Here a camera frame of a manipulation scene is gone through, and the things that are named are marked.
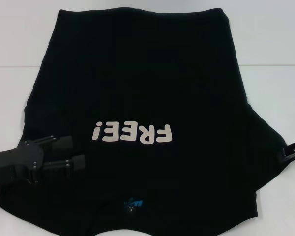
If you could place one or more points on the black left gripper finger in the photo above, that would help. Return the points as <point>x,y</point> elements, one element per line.
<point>71,164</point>
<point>62,142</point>

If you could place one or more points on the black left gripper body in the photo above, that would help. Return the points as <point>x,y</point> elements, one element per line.
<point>17,162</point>

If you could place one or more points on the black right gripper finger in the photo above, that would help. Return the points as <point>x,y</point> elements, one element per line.
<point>288,154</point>

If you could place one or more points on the black shirt with FREE! print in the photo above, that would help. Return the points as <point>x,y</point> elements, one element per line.
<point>137,81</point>

